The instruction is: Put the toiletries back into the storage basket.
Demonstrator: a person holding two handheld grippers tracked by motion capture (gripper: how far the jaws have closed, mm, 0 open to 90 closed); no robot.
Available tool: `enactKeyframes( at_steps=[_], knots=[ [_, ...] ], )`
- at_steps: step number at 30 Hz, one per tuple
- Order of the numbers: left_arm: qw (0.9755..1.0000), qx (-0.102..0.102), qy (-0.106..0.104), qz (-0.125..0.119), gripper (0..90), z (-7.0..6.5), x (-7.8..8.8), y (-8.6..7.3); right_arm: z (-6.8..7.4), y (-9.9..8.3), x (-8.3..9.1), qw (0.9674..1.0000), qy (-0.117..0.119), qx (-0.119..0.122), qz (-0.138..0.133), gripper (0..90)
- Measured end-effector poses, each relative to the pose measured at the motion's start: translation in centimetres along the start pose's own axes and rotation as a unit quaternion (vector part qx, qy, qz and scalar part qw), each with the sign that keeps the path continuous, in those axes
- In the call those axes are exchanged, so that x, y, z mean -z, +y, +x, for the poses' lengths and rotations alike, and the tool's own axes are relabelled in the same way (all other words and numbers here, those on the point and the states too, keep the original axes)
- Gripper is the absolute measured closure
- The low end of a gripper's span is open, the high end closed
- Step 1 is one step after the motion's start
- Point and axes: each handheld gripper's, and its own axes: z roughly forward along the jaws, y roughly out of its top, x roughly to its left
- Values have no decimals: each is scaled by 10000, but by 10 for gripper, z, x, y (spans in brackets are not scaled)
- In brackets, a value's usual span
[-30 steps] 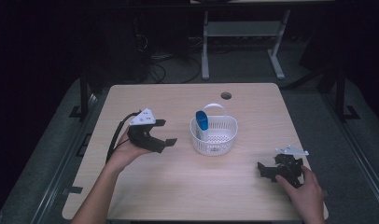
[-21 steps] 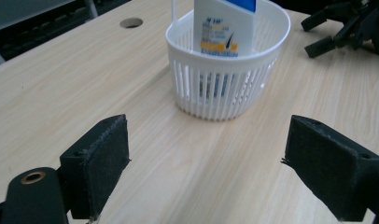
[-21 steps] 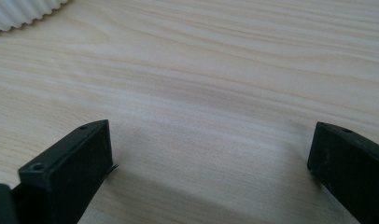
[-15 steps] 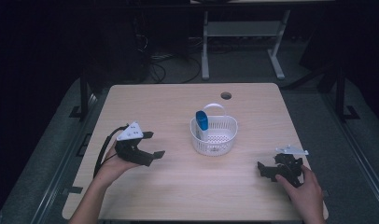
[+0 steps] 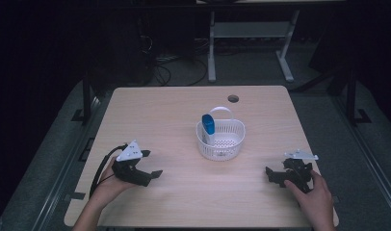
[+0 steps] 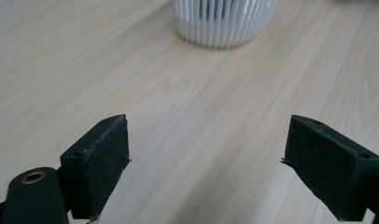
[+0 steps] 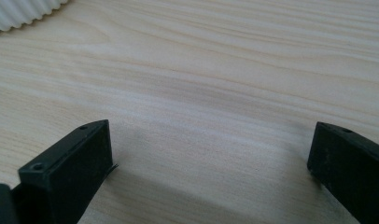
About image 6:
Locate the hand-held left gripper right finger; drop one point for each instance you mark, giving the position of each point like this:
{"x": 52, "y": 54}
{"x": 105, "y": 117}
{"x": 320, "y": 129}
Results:
{"x": 327, "y": 168}

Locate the white plastic slatted basket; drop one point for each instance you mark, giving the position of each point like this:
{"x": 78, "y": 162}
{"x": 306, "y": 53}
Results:
{"x": 223, "y": 28}

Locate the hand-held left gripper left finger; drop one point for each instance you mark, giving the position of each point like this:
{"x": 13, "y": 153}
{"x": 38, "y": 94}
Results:
{"x": 100, "y": 168}

